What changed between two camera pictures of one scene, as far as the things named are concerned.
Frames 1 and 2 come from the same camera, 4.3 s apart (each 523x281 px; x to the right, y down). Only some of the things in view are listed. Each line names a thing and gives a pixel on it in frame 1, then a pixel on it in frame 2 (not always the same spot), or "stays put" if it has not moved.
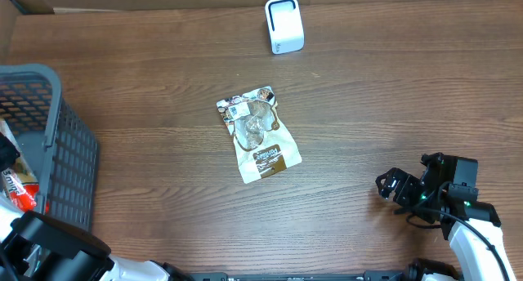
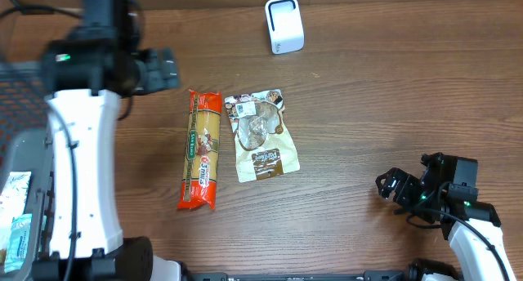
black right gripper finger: x=396 y=175 stays put
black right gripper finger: x=385 y=183 stays put
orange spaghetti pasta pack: x=19 y=182 -> x=199 y=181
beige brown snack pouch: x=263 y=147 stays put
